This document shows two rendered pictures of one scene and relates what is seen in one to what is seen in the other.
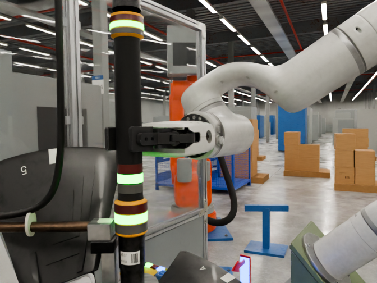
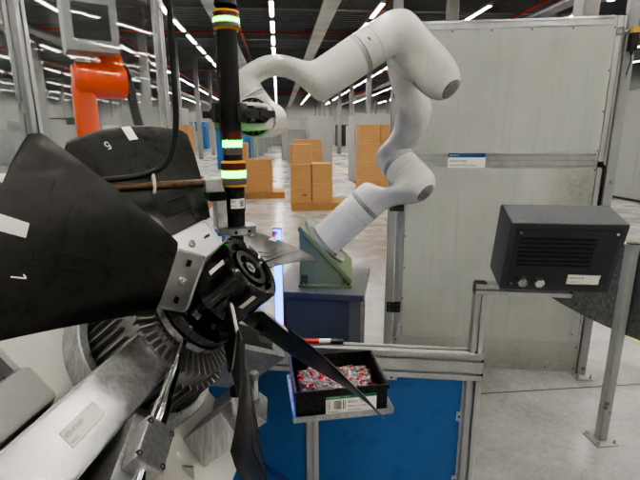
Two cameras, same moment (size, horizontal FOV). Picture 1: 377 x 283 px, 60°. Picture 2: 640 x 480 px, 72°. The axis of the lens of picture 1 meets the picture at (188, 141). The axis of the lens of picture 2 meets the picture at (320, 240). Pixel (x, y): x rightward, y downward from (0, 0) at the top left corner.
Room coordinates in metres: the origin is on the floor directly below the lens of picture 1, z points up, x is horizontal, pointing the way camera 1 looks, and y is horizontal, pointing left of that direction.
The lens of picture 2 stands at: (-0.32, 0.32, 1.43)
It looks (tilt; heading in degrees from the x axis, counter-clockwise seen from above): 14 degrees down; 331
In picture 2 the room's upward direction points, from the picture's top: straight up
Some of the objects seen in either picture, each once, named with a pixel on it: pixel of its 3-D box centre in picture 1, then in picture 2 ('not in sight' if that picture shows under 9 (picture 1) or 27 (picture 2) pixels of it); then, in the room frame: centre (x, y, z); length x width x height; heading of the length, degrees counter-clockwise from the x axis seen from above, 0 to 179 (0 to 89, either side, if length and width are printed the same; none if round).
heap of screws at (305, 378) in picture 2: not in sight; (337, 385); (0.49, -0.17, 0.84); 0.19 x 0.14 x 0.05; 69
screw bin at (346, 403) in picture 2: not in sight; (335, 382); (0.49, -0.17, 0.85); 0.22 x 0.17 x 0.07; 69
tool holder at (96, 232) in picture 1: (124, 256); (230, 205); (0.43, 0.09, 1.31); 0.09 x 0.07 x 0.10; 90
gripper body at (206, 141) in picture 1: (177, 136); (247, 115); (0.52, 0.02, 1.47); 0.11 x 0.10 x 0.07; 145
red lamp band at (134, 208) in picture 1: (130, 205); (233, 166); (0.43, 0.08, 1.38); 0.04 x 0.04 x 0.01
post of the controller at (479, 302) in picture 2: not in sight; (477, 317); (0.42, -0.56, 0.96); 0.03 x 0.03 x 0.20; 55
